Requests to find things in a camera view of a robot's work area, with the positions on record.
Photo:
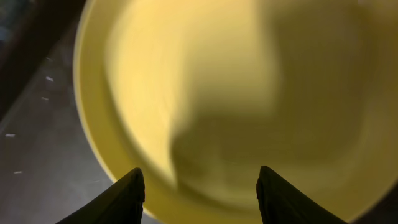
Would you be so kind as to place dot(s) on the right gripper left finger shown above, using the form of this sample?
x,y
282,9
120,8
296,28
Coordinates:
x,y
120,203

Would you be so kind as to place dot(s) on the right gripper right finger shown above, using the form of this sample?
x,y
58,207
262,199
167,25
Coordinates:
x,y
281,203

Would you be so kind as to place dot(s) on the yellow plate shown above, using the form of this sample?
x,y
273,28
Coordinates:
x,y
201,94

